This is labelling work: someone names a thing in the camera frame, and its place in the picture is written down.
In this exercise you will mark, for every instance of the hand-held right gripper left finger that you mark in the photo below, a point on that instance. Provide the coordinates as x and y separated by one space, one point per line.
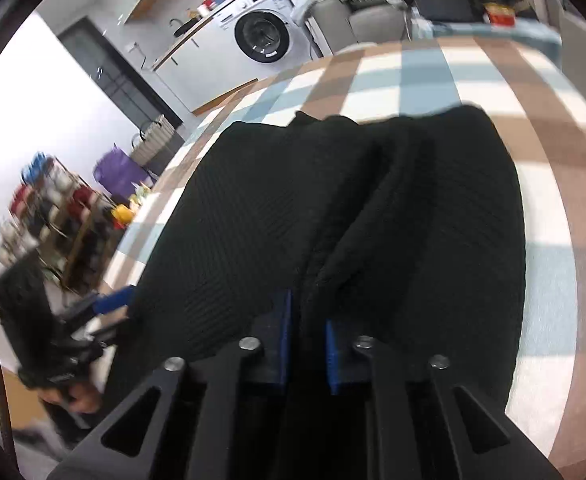
284 340

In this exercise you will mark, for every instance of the white lower kitchen cabinets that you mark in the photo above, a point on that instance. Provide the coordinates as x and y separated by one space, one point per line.
198 70

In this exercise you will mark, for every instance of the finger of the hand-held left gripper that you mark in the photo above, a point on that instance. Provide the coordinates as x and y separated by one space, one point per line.
103 334
115 300

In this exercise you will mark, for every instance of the black kitchen faucet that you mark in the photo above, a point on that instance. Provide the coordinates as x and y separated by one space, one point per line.
175 24

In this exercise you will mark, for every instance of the grey sofa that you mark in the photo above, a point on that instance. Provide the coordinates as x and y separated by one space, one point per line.
363 25

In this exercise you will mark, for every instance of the dark glass door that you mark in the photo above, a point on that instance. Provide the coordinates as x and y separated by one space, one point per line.
118 75

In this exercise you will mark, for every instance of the woven two-tone basket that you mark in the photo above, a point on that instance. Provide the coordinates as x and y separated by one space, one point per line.
158 142

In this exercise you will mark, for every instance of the red bowl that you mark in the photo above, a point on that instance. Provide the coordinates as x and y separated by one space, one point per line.
500 14

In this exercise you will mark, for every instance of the person's left hand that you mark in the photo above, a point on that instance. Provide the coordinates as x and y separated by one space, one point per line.
75 405

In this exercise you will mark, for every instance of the wooden shoe rack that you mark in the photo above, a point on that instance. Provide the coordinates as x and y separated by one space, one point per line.
73 250

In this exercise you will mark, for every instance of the black knit sweater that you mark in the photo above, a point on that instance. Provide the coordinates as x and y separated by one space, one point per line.
253 210

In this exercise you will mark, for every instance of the purple bag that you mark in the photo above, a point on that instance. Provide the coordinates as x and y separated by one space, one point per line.
118 170

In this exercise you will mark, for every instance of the white washing machine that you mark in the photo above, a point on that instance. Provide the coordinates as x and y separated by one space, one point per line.
263 35

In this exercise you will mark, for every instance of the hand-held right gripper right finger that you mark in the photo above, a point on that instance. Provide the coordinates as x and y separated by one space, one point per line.
334 360

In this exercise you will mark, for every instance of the brown blue checkered tablecloth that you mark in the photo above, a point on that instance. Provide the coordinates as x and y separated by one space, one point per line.
548 185

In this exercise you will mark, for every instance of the group of assorted shoes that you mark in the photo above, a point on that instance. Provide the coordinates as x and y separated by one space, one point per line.
38 200

